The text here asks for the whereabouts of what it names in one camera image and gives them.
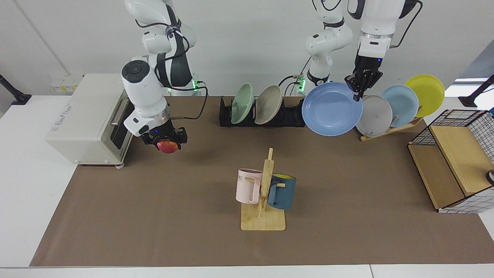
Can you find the red yellow apple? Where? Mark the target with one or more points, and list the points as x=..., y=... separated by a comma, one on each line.
x=168, y=148

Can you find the grey plate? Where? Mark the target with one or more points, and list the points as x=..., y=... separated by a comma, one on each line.
x=376, y=116

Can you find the light blue plate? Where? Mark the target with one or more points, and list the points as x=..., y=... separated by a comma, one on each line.
x=401, y=104

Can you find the wooden plate rack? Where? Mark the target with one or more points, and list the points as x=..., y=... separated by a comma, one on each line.
x=386, y=132

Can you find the yellow plate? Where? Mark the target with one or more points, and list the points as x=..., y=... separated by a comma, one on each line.
x=426, y=92

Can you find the black dish rack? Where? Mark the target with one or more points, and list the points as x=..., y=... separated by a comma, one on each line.
x=287, y=116

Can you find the pale green plate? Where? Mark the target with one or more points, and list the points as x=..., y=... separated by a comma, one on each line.
x=243, y=102

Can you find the beige plate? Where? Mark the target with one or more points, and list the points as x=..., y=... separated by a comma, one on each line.
x=268, y=104

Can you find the brown table cloth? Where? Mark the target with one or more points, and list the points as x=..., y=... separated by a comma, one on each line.
x=154, y=212

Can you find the pale toaster oven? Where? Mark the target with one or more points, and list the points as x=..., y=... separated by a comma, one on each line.
x=81, y=123

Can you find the pink mug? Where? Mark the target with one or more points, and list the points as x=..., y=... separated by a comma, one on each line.
x=245, y=189

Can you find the wooden mug stand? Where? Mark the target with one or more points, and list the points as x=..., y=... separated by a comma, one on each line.
x=262, y=222

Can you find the dark blue mug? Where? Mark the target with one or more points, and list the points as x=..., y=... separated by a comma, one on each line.
x=283, y=193

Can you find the white wall socket strip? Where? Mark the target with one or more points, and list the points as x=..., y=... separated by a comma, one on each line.
x=63, y=83

